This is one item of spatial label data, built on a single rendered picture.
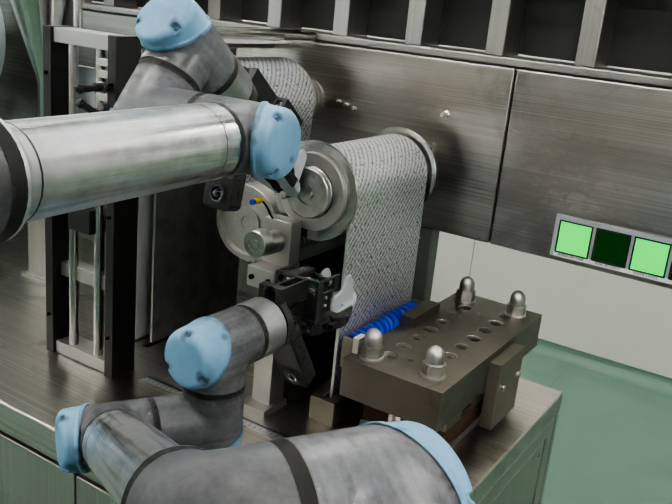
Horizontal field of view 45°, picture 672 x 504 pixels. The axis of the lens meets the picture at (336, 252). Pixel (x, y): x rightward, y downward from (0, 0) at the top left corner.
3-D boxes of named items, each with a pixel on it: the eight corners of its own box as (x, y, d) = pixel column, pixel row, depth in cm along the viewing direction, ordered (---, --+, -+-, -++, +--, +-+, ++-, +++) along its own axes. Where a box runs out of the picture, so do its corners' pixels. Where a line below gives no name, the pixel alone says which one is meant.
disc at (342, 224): (270, 228, 125) (277, 132, 121) (272, 227, 125) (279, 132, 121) (351, 251, 118) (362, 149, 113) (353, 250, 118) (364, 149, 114)
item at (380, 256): (334, 345, 124) (346, 228, 118) (407, 306, 143) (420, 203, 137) (337, 346, 123) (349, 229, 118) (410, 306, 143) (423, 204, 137)
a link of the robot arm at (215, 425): (144, 452, 103) (146, 373, 99) (229, 439, 108) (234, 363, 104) (160, 487, 96) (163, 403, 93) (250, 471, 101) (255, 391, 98)
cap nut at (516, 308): (501, 314, 140) (505, 290, 139) (509, 309, 143) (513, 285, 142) (521, 320, 138) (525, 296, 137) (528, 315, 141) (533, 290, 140)
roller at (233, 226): (214, 250, 132) (218, 177, 128) (304, 222, 153) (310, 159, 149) (273, 268, 126) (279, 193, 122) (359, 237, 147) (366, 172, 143)
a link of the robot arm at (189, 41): (115, 42, 89) (150, -18, 91) (167, 102, 98) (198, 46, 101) (169, 48, 85) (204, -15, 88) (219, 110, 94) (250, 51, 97)
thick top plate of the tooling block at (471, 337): (338, 394, 119) (342, 356, 118) (454, 320, 152) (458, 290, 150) (436, 432, 112) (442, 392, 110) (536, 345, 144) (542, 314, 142)
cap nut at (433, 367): (415, 375, 114) (419, 346, 113) (427, 367, 117) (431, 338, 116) (438, 383, 112) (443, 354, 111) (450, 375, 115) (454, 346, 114)
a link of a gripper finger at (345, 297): (373, 269, 121) (338, 284, 113) (369, 307, 122) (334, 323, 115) (356, 264, 122) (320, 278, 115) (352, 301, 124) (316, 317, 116)
